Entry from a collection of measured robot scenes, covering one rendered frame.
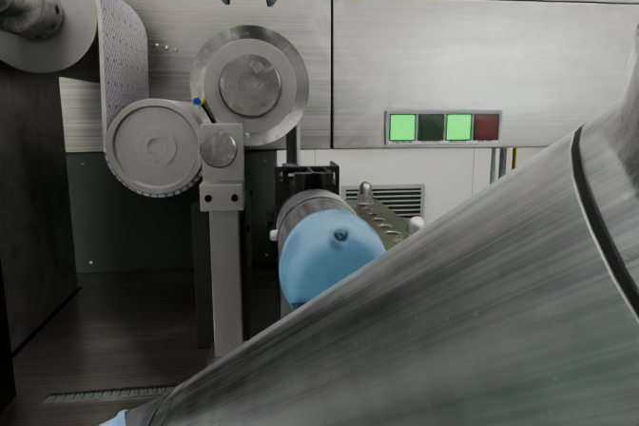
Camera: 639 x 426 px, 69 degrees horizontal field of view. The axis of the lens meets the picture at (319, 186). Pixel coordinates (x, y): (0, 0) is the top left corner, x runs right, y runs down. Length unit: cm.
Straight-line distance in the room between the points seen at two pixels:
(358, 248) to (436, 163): 324
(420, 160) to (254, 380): 334
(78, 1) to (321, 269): 47
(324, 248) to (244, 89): 32
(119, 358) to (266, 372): 55
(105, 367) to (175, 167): 27
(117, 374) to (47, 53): 40
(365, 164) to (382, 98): 242
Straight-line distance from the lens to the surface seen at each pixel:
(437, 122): 100
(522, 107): 109
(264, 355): 17
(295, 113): 61
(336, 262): 30
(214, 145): 53
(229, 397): 19
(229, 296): 61
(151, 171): 63
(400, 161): 344
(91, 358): 72
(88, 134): 99
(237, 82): 59
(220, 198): 55
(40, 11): 61
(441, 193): 358
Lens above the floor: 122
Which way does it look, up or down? 9 degrees down
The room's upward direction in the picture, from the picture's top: straight up
